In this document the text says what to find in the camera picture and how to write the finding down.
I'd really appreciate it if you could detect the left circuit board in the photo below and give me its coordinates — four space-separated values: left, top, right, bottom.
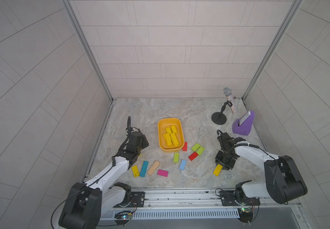
114 210 133 220

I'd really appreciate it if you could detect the magenta block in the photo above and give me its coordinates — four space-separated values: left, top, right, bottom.
157 169 169 177

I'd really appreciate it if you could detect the yellow plastic tray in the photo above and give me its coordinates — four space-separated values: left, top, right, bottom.
158 118 185 153

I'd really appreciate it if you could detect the tan wooden block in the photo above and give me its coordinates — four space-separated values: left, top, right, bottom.
147 160 160 176

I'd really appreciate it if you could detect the right circuit board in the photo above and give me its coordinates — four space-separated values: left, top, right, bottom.
237 206 254 224

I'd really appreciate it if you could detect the light green block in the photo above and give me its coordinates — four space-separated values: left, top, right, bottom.
196 146 205 156
191 143 201 152

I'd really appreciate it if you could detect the green block centre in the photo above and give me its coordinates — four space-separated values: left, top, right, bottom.
173 152 180 163

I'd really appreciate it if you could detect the yellow block diagonal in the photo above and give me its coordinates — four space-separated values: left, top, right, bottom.
170 133 179 148

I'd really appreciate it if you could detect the light blue block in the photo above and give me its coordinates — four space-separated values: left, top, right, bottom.
179 159 187 170

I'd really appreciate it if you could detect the light green block upper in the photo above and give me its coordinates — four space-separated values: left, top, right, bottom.
191 143 201 152

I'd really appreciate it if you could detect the teal block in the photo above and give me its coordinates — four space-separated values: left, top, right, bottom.
140 161 149 177

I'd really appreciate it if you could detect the red block by tray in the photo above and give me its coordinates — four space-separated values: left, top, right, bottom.
182 142 187 152

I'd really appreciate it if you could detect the red block right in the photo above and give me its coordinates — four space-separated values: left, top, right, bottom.
188 152 199 161

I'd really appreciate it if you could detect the aluminium mounting rail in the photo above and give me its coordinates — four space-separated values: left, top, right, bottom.
99 187 299 216

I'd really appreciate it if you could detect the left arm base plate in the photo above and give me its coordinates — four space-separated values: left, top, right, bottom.
114 191 145 208

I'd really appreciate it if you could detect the purple phone holder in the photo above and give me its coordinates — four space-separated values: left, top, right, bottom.
232 111 255 135

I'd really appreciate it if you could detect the yellow block top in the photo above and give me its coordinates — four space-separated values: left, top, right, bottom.
171 125 177 133

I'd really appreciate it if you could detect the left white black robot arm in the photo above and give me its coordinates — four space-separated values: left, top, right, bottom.
58 127 149 229

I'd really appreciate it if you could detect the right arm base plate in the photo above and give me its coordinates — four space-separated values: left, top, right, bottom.
218 190 260 207

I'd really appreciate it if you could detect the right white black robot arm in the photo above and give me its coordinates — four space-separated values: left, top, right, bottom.
214 130 308 206

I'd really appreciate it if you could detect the glitter microphone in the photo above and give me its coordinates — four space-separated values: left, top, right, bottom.
223 87 238 115

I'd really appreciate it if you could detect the black microphone stand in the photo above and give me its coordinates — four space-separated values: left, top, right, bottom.
211 101 233 125

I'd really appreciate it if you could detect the circuit board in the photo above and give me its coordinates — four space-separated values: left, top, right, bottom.
114 210 133 220
237 206 254 224

